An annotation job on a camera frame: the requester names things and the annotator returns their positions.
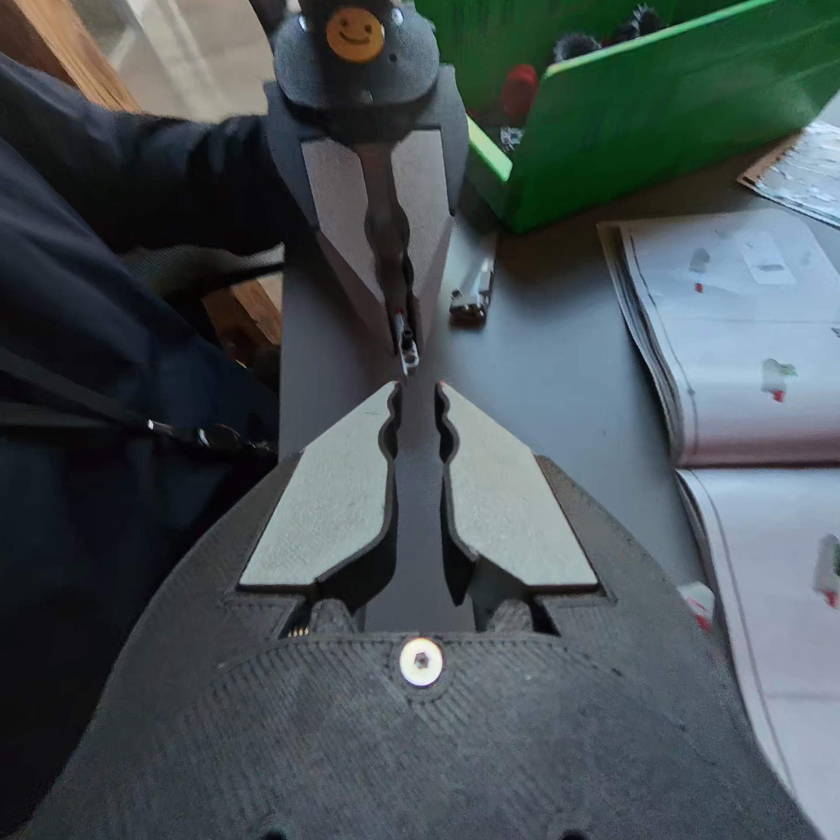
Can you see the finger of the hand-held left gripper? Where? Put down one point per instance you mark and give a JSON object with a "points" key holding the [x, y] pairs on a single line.
{"points": [[334, 190], [423, 190]]}

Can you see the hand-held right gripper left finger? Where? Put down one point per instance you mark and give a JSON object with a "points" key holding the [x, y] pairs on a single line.
{"points": [[328, 499]]}

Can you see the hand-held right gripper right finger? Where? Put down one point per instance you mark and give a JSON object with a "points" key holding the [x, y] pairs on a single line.
{"points": [[505, 499]]}

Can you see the grey lego beam red pin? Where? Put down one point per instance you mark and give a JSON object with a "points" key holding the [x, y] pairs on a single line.
{"points": [[407, 344]]}

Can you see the person's left forearm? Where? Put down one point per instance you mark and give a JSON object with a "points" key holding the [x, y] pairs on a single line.
{"points": [[131, 170]]}

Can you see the small grey lego assembly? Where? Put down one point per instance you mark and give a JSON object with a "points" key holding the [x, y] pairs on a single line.
{"points": [[474, 289]]}

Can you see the red lego wheel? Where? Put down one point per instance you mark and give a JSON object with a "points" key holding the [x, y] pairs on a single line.
{"points": [[520, 92]]}

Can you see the black lego gear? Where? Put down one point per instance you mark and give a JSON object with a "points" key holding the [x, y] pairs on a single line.
{"points": [[636, 21], [577, 47]]}

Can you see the clear plastic bag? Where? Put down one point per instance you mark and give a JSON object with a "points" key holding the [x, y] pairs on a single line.
{"points": [[699, 604]]}

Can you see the green plastic bin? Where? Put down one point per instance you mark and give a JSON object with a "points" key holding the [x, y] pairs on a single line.
{"points": [[656, 118]]}

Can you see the open instruction booklet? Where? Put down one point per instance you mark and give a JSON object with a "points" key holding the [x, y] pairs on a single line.
{"points": [[748, 341]]}

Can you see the printed paper sheet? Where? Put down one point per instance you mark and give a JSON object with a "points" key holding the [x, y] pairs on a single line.
{"points": [[800, 174]]}

